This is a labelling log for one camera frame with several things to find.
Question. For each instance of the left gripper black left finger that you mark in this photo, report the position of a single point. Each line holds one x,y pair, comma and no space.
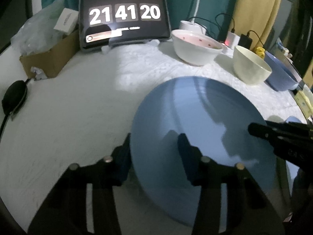
64,209

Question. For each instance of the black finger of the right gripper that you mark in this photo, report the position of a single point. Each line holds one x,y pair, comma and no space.
264,130

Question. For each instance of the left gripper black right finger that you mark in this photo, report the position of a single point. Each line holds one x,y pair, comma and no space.
248,209

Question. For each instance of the large blue bowl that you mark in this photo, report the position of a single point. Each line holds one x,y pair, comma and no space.
281,79

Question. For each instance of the blue plate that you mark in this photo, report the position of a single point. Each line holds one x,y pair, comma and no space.
215,118

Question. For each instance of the cream bowl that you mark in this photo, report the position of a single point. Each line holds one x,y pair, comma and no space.
249,67

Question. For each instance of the pink strawberry bowl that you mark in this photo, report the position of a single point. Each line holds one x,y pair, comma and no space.
194,48

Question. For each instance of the yellow tissue pack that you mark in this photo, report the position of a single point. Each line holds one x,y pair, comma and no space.
304,104

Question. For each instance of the yellow wipes pack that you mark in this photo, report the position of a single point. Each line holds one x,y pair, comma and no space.
260,51

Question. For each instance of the black charger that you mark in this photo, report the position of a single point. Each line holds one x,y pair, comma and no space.
245,41

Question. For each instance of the white power strip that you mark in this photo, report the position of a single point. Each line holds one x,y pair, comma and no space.
226,50

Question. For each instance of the white patterned table cloth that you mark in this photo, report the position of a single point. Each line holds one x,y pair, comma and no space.
87,110

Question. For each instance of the white charger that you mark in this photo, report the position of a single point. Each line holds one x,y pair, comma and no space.
231,40

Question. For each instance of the black oval device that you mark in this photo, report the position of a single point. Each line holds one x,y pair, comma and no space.
14,98

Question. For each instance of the yellow curtain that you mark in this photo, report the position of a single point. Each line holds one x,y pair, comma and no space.
256,15

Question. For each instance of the white desk lamp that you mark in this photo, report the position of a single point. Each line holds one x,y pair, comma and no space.
190,24

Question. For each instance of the cardboard box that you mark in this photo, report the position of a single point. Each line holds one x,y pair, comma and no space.
50,63

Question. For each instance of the clear plastic bag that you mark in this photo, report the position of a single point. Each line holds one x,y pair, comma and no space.
38,35

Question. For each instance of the small white box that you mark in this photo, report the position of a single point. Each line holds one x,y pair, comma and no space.
67,21

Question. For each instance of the tablet showing clock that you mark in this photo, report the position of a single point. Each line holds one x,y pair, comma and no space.
116,22

